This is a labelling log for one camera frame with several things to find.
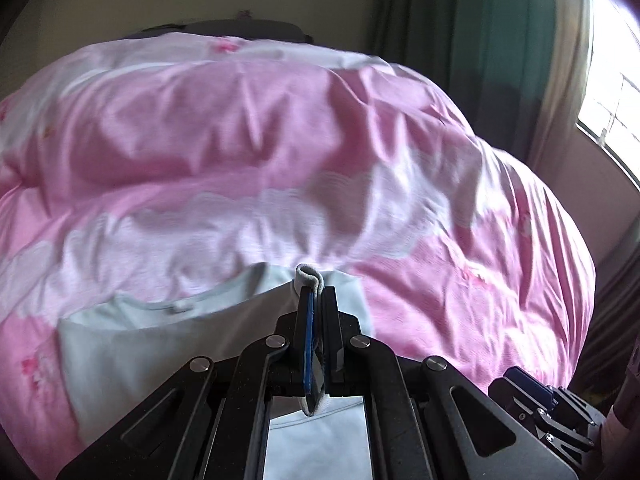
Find dark striped cloth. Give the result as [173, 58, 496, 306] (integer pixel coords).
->
[575, 247, 640, 401]

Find green curtain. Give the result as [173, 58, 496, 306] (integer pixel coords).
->
[370, 0, 558, 171]

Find person's right forearm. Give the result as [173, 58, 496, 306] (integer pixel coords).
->
[600, 402, 640, 480]

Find window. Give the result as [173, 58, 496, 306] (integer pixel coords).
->
[575, 0, 640, 186]

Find beige curtain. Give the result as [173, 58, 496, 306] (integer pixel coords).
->
[525, 0, 608, 181]

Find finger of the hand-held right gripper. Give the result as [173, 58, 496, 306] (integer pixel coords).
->
[487, 366, 596, 466]

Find dark grey headboard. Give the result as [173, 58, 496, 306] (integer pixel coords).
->
[120, 19, 316, 47]

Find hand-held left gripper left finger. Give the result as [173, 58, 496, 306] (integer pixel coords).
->
[55, 287, 321, 480]

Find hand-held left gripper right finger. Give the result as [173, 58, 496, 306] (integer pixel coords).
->
[322, 286, 577, 480]

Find pink and white quilt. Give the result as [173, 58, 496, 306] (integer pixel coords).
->
[0, 35, 598, 461]

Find pale small long-sleeved shirt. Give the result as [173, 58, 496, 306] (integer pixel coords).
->
[57, 262, 376, 480]

